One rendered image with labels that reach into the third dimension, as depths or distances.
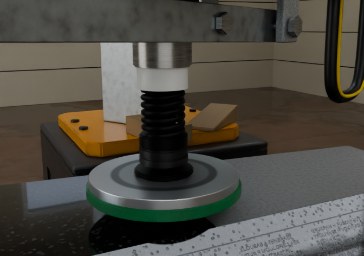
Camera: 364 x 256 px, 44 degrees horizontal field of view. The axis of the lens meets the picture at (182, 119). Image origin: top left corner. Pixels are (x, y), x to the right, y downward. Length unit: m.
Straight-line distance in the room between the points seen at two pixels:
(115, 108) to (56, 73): 5.36
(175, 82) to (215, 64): 7.13
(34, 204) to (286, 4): 0.48
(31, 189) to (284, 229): 0.41
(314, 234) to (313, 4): 7.00
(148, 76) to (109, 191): 0.15
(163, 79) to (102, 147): 0.67
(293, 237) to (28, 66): 6.23
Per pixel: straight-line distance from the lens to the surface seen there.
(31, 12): 0.42
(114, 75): 1.44
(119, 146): 1.24
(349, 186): 0.80
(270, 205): 0.69
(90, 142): 1.24
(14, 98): 6.76
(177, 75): 0.59
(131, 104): 1.41
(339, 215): 0.73
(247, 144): 1.36
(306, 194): 0.74
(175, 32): 0.54
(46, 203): 0.72
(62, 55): 6.80
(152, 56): 0.58
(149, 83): 0.59
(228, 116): 1.42
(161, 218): 0.55
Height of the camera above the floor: 1.08
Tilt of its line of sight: 12 degrees down
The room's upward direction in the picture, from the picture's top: straight up
